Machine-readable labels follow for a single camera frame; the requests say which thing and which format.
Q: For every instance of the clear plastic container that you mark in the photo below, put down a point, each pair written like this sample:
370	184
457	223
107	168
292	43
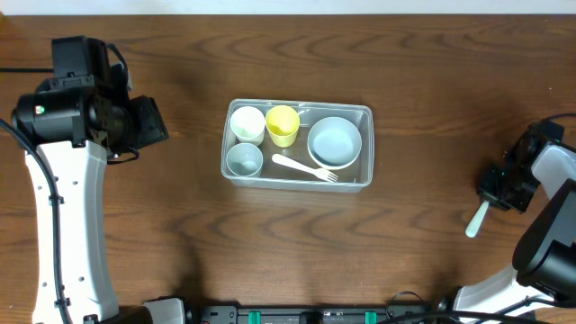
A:
273	176

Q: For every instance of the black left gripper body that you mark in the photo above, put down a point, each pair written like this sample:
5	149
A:
145	124

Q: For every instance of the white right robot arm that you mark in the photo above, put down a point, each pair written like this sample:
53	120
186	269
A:
542	273

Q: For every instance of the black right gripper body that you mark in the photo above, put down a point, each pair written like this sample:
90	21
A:
511	185

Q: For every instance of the white plastic bowl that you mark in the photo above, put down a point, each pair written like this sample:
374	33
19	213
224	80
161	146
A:
333	134
334	160

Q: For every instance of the white plastic fork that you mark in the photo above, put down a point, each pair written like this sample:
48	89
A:
320	173

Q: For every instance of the grey plastic cup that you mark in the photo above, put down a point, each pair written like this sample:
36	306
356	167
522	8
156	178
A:
245	159

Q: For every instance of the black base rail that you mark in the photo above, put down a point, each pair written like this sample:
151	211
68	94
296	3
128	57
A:
321	314

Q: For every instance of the white plastic cup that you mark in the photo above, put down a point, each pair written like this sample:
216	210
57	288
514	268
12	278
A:
248	125

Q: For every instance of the mint green plastic spoon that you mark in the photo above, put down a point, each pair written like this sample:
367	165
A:
477	219

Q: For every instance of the yellow plastic cup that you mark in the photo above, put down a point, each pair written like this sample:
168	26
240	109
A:
282	123

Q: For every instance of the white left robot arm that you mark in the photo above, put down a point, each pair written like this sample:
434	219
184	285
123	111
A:
71	133

